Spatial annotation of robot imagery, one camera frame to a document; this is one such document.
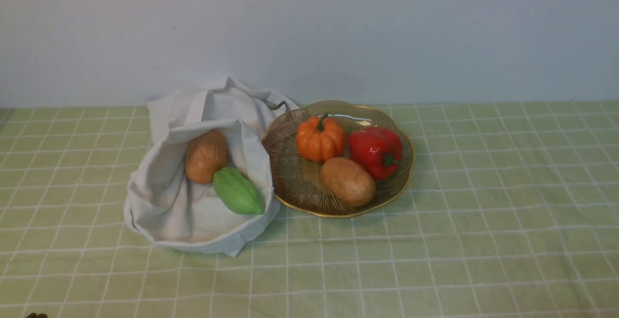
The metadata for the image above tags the green ridged gourd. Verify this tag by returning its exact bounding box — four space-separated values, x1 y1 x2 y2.
212 167 265 215

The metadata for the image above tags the brown potato in bag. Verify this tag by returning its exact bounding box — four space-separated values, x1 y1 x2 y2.
184 129 228 185

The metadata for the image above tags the white cloth bag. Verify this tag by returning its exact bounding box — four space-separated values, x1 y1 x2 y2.
124 77 298 257

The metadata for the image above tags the small orange pumpkin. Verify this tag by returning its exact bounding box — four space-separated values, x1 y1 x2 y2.
295 114 346 162

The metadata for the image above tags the amber glass plate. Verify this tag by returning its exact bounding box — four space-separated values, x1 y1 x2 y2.
262 100 416 218

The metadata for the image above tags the brown potato on plate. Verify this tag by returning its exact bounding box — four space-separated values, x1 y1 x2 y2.
319 157 376 207

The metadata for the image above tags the red bell pepper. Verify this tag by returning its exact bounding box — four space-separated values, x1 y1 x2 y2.
348 127 403 181

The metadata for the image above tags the green checkered tablecloth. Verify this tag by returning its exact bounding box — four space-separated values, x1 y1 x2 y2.
0 100 619 318

